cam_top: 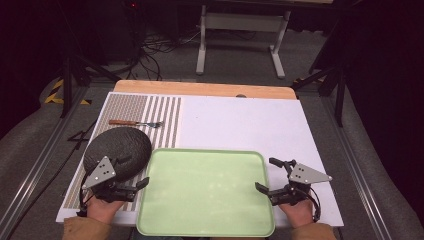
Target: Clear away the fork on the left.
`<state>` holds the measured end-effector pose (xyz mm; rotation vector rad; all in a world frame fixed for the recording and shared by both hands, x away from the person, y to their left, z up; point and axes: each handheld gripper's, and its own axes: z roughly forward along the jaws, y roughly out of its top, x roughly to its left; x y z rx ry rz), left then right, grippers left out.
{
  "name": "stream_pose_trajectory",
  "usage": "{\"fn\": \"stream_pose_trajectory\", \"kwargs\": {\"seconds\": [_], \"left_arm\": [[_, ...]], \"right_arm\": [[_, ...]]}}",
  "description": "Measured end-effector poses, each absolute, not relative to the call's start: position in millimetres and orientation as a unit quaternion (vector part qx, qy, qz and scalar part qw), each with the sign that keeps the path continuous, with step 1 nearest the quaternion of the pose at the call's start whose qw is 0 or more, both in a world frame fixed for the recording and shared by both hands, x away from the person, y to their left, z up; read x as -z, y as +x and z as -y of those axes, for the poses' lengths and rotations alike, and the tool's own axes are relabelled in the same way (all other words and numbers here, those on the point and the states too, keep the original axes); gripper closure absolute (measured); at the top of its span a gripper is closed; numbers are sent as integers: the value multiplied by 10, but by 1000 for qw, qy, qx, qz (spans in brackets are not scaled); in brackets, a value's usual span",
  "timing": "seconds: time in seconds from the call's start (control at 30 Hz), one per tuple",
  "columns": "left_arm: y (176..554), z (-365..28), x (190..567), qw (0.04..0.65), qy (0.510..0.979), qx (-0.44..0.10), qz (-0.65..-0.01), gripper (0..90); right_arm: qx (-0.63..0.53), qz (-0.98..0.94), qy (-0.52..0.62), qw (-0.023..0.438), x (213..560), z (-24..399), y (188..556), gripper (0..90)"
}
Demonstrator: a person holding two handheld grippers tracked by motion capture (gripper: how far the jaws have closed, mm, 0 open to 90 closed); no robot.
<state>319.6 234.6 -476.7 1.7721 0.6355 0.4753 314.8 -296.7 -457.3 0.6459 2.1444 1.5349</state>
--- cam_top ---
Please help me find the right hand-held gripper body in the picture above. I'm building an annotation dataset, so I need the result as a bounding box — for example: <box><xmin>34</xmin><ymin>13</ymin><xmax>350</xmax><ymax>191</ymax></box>
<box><xmin>269</xmin><ymin>162</ymin><xmax>334</xmax><ymax>206</ymax></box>

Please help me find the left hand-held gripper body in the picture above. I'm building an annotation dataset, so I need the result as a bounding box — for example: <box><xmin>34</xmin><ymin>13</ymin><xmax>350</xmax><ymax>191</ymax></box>
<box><xmin>81</xmin><ymin>155</ymin><xmax>137</xmax><ymax>204</ymax></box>

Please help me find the black textured plate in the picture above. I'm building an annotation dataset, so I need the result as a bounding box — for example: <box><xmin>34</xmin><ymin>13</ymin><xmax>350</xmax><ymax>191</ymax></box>
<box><xmin>83</xmin><ymin>126</ymin><xmax>153</xmax><ymax>184</ymax></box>

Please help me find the light green tray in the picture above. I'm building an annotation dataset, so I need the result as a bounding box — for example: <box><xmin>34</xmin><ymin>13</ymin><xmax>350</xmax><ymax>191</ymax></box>
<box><xmin>136</xmin><ymin>148</ymin><xmax>276</xmax><ymax>238</ymax></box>

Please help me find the person's left hand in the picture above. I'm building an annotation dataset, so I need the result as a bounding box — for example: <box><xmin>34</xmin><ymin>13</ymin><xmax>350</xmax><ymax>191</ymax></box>
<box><xmin>86</xmin><ymin>195</ymin><xmax>126</xmax><ymax>225</ymax></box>

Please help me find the person's right hand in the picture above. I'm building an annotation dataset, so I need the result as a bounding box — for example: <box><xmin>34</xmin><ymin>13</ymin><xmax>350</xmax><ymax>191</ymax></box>
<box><xmin>278</xmin><ymin>198</ymin><xmax>316</xmax><ymax>230</ymax></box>

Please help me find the white table mat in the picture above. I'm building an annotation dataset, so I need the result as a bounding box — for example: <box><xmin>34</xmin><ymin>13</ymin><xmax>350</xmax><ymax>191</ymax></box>
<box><xmin>55</xmin><ymin>91</ymin><xmax>345</xmax><ymax>228</ymax></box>

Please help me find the striped woven placemat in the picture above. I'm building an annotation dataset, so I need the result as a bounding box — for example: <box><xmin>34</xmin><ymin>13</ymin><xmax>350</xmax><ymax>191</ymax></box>
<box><xmin>62</xmin><ymin>93</ymin><xmax>183</xmax><ymax>212</ymax></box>

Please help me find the black tripod stand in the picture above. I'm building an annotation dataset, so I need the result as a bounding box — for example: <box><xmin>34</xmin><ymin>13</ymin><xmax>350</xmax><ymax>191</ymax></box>
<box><xmin>291</xmin><ymin>0</ymin><xmax>348</xmax><ymax>128</ymax></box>
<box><xmin>55</xmin><ymin>0</ymin><xmax>122</xmax><ymax>119</ymax></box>

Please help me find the yellow black hazard tape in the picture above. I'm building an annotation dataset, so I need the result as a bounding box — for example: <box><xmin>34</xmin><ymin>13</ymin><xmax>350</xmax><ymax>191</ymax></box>
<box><xmin>44</xmin><ymin>78</ymin><xmax>93</xmax><ymax>106</ymax></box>

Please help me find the wooden table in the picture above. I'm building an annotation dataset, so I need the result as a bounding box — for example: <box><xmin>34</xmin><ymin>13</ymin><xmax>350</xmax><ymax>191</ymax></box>
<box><xmin>113</xmin><ymin>79</ymin><xmax>298</xmax><ymax>101</ymax></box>

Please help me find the left hand-held gripper cable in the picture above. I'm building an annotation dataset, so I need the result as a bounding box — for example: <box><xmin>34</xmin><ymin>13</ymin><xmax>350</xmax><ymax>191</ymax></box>
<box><xmin>76</xmin><ymin>173</ymin><xmax>93</xmax><ymax>218</ymax></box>

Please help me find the hand-held gripper cable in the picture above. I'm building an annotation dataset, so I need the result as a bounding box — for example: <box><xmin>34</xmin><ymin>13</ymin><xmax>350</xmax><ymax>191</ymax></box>
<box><xmin>307</xmin><ymin>191</ymin><xmax>322</xmax><ymax>223</ymax></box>
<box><xmin>76</xmin><ymin>173</ymin><xmax>93</xmax><ymax>218</ymax></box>

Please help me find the right hand-held gripper cable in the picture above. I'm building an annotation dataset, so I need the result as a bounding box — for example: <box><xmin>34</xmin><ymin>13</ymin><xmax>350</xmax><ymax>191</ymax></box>
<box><xmin>307</xmin><ymin>191</ymin><xmax>322</xmax><ymax>223</ymax></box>

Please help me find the fork with wooden handle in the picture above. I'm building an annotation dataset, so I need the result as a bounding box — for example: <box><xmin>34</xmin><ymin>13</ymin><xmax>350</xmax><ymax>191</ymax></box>
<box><xmin>108</xmin><ymin>119</ymin><xmax>165</xmax><ymax>129</ymax></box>

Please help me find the aluminium floor rail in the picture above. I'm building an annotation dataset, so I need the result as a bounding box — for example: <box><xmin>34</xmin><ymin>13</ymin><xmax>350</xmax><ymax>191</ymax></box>
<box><xmin>0</xmin><ymin>85</ymin><xmax>90</xmax><ymax>235</ymax></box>
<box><xmin>320</xmin><ymin>95</ymin><xmax>395</xmax><ymax>240</ymax></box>

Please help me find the bundle of black floor cables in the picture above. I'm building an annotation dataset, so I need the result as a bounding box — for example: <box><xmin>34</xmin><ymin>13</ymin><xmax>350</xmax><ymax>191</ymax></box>
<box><xmin>109</xmin><ymin>29</ymin><xmax>201</xmax><ymax>81</ymax></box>

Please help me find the white metal desk frame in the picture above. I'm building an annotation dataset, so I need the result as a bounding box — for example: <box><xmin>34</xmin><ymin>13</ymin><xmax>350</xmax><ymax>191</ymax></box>
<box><xmin>195</xmin><ymin>4</ymin><xmax>292</xmax><ymax>80</ymax></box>

